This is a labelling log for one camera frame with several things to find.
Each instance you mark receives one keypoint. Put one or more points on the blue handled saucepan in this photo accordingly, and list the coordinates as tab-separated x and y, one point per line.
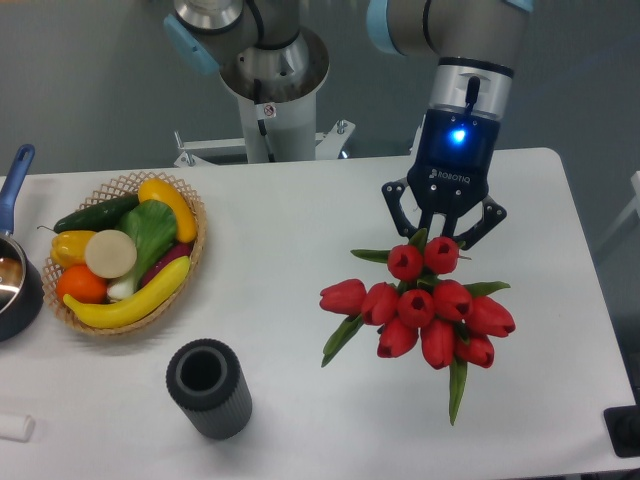
21	285

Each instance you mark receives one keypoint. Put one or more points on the white cylinder object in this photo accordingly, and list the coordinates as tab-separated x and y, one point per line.
16	427

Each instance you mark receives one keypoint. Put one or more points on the orange fruit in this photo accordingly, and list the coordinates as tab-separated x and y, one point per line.
82	284

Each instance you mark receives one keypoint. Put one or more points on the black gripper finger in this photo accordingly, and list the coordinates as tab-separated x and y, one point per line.
393	192
492	215

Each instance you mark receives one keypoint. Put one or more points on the green cucumber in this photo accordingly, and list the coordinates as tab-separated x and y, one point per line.
98	217

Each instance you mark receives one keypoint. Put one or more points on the yellow banana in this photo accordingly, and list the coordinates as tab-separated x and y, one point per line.
137	306

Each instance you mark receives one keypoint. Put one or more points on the woven wicker basket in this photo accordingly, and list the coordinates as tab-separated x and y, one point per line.
118	187

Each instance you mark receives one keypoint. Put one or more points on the white metal base frame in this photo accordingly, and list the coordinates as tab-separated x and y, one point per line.
328	145

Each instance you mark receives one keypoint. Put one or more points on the black device at edge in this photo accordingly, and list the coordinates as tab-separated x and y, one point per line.
623	427

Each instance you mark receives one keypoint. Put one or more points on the red tulip bouquet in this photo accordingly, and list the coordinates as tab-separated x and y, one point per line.
452	323

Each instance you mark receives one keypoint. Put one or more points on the purple eggplant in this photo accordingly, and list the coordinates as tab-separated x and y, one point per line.
176	251

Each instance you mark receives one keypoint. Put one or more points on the beige round disc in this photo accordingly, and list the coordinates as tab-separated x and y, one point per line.
110	254

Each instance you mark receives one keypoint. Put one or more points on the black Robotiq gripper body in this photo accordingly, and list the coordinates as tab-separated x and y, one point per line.
449	175

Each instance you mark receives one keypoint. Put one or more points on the dark grey ribbed vase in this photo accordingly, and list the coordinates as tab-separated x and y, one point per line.
206	381

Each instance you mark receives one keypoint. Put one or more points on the yellow bell pepper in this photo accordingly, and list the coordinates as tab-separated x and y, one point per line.
68	248

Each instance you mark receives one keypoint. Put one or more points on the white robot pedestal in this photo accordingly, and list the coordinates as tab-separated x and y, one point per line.
279	132

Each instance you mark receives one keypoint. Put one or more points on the green leafy cabbage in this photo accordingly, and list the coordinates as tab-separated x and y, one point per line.
152	226

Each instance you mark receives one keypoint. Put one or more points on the yellow squash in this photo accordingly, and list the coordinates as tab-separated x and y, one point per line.
164	192

